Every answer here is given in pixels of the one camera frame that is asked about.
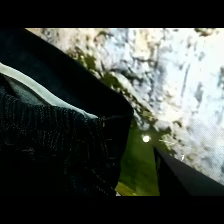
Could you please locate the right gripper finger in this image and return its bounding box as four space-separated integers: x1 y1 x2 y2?
152 146 224 197

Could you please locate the black garment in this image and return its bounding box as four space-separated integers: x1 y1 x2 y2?
0 28 135 197

